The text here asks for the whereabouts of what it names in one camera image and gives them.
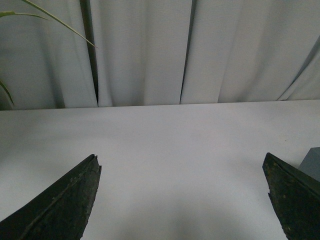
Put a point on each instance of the gray square base block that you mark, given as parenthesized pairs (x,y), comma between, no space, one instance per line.
(311,163)

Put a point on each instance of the white pleated curtain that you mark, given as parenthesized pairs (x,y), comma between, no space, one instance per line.
(111,53)

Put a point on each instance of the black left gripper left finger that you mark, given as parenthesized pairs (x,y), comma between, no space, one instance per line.
(60,212)

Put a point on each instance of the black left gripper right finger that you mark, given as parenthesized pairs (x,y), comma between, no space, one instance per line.
(295,198)

